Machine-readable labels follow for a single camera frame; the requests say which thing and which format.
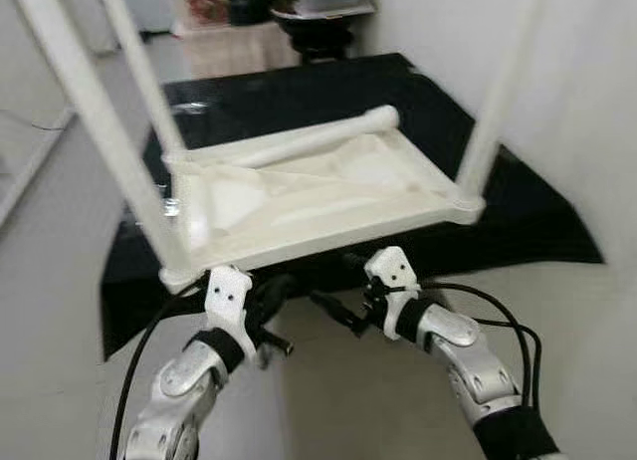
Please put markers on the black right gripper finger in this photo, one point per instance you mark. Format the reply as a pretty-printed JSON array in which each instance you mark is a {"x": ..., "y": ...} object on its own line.
[{"x": 333, "y": 309}]

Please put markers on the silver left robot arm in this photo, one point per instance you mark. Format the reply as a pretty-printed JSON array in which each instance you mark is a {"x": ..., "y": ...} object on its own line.
[{"x": 184, "y": 395}]

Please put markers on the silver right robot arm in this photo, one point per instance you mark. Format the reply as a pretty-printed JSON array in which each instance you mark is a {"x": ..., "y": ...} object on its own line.
[{"x": 468, "y": 365}]

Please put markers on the black table cloth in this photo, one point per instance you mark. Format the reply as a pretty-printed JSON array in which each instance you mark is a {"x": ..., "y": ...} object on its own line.
[{"x": 528, "y": 221}]

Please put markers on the clear tape patch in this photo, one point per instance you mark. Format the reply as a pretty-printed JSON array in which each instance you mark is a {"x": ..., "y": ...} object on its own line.
[{"x": 191, "y": 108}]

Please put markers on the beige table cover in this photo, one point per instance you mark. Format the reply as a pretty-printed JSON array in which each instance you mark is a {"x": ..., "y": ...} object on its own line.
[{"x": 239, "y": 50}]

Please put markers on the black metal bowl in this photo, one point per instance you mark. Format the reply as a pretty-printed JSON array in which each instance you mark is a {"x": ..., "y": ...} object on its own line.
[{"x": 318, "y": 14}]

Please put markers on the black bag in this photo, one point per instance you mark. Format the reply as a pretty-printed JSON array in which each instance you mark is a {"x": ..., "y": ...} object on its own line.
[{"x": 259, "y": 0}]

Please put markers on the red printed box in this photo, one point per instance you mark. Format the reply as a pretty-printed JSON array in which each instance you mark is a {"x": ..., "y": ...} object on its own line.
[{"x": 204, "y": 0}]

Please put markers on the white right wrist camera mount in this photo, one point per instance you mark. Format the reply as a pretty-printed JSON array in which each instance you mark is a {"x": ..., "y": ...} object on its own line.
[{"x": 393, "y": 271}]

